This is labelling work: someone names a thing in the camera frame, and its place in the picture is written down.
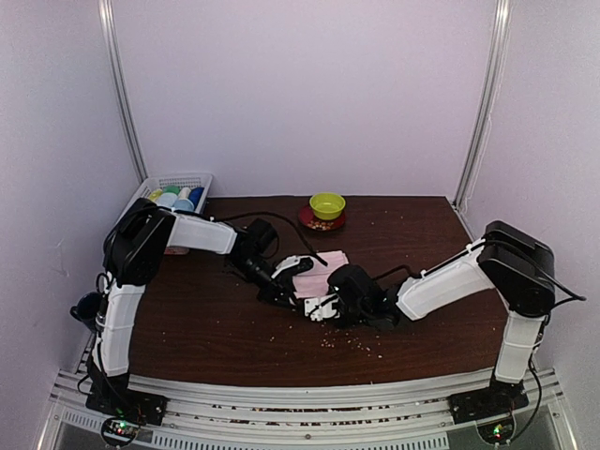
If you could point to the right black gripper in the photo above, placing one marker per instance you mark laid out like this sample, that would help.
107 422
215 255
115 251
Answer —
330 291

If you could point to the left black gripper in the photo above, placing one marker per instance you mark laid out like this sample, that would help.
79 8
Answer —
273 292

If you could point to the pink towel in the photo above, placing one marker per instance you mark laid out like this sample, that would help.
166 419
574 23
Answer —
313 282

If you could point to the red floral plate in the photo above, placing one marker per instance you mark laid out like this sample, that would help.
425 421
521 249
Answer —
307 218

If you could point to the blue polka dot towel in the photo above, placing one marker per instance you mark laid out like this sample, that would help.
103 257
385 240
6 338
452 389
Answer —
185 205

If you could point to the green plastic bowl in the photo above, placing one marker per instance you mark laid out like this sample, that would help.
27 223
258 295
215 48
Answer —
327 205

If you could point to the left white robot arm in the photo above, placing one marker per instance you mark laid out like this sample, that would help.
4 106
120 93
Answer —
133 252

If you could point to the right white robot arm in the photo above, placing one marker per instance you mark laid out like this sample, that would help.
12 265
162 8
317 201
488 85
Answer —
519 268

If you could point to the dark blue rolled towel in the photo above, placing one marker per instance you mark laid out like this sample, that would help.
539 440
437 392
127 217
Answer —
195 195

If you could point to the white rolled towel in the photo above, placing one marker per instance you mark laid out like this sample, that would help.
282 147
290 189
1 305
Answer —
184 193

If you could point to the white plastic basket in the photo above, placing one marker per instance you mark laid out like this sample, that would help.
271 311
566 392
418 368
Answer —
189 231

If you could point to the light blue rolled towel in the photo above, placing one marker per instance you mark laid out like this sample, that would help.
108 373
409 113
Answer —
166 200

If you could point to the green rolled towel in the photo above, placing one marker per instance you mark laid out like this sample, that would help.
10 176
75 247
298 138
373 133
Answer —
172 189

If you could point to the yellow rolled towel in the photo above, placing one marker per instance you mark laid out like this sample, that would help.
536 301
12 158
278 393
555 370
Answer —
154 195

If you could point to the dark blue mug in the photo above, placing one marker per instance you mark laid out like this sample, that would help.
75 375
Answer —
91 311

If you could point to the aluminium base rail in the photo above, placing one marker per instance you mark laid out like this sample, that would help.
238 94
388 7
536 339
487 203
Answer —
394 415

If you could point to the right aluminium frame post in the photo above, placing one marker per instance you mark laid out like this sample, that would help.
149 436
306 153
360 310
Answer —
490 90

